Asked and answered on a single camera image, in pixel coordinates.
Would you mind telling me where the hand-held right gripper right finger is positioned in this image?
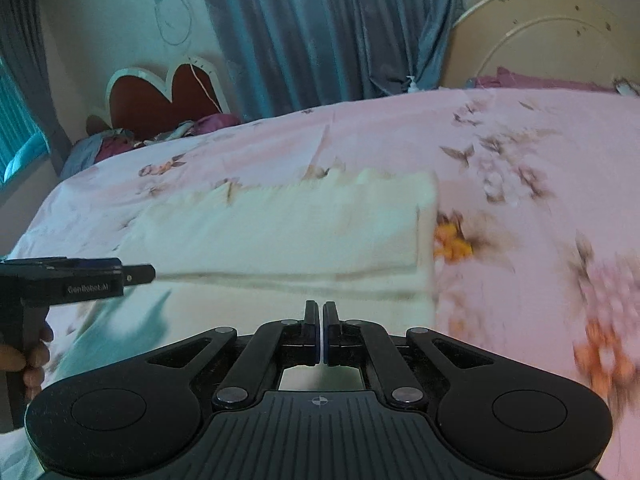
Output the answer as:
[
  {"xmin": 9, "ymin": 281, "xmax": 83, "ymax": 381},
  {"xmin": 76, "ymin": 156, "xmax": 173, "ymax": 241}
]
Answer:
[{"xmin": 323, "ymin": 301, "xmax": 499, "ymax": 409}]

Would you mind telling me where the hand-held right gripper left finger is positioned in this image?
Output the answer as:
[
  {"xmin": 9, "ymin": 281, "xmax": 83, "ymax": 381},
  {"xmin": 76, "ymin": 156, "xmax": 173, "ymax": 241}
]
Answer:
[{"xmin": 145, "ymin": 300, "xmax": 323, "ymax": 409}]

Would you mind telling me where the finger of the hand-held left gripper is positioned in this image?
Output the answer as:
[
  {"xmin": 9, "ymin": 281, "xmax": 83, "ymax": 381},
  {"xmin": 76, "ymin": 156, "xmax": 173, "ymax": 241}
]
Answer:
[{"xmin": 122, "ymin": 263, "xmax": 157, "ymax": 287}]

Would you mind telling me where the cream knit sweater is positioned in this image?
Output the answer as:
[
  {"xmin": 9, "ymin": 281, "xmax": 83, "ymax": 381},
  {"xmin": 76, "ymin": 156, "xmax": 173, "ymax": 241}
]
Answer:
[{"xmin": 117, "ymin": 169, "xmax": 442, "ymax": 392}]

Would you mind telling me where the person's left hand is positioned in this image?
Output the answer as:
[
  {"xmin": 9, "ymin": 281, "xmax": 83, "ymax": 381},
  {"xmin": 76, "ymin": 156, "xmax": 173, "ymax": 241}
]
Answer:
[{"xmin": 0, "ymin": 323, "xmax": 54, "ymax": 404}]

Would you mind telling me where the light blue quilt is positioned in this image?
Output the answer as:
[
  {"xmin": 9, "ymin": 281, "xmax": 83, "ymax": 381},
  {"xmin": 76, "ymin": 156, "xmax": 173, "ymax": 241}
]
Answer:
[{"xmin": 0, "ymin": 142, "xmax": 50, "ymax": 183}]

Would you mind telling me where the pink folded blanket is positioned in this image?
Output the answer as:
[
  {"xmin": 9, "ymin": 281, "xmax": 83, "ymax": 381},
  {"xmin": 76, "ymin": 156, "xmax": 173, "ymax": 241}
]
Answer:
[{"xmin": 95, "ymin": 129, "xmax": 147, "ymax": 163}]

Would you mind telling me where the blue-grey pillow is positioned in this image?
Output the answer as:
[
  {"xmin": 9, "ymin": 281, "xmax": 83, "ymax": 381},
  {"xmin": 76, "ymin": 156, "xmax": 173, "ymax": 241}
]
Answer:
[{"xmin": 59, "ymin": 132, "xmax": 113, "ymax": 178}]

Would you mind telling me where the window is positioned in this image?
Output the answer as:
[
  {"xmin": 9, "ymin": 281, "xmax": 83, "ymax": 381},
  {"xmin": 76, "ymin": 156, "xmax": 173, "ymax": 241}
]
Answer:
[{"xmin": 0, "ymin": 57, "xmax": 52, "ymax": 183}]

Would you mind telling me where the purple pillow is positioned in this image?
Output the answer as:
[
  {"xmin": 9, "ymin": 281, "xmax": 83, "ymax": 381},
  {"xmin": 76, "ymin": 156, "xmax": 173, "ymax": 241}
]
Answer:
[{"xmin": 192, "ymin": 112, "xmax": 242, "ymax": 136}]

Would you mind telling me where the red heart-shaped headboard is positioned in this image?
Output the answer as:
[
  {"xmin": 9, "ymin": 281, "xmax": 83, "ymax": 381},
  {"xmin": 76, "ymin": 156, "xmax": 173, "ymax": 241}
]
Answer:
[{"xmin": 86, "ymin": 54, "xmax": 232, "ymax": 142}]

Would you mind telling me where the grey window curtain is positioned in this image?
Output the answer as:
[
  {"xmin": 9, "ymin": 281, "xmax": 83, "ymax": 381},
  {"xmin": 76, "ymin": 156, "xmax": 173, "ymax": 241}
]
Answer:
[{"xmin": 0, "ymin": 0, "xmax": 72, "ymax": 173}]

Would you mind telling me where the pink floral bedsheet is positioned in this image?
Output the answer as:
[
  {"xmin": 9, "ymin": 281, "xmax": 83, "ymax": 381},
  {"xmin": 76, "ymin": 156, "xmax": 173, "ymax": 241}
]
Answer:
[{"xmin": 0, "ymin": 87, "xmax": 640, "ymax": 480}]

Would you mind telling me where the wide blue curtain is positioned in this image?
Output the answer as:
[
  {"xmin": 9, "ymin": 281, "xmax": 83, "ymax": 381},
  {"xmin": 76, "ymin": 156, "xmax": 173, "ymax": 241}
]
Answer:
[{"xmin": 194, "ymin": 0, "xmax": 467, "ymax": 117}]

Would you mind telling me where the purple blanket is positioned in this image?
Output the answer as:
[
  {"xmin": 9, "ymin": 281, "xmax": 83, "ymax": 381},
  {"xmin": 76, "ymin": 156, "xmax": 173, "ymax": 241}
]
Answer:
[{"xmin": 465, "ymin": 66, "xmax": 617, "ymax": 93}]

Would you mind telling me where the cream round headboard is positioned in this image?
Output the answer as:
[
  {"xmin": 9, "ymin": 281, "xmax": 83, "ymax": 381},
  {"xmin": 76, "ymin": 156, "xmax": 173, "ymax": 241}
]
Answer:
[{"xmin": 442, "ymin": 0, "xmax": 640, "ymax": 94}]

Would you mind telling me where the white cable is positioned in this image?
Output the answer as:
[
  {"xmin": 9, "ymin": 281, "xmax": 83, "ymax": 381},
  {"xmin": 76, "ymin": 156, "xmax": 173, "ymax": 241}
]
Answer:
[{"xmin": 152, "ymin": 0, "xmax": 222, "ymax": 112}]

